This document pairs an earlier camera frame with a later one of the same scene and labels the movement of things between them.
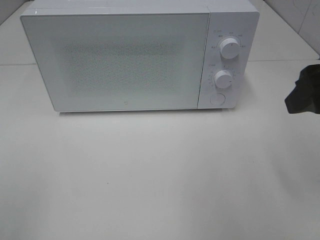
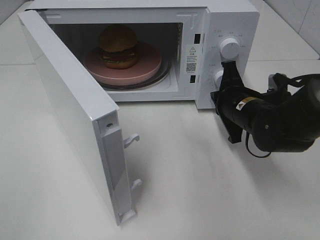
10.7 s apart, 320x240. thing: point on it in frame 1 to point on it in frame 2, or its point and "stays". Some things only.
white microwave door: x=119 y=62 to x=93 y=121
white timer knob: x=223 y=79 stays
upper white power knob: x=230 y=48 stays
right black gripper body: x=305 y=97 to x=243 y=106
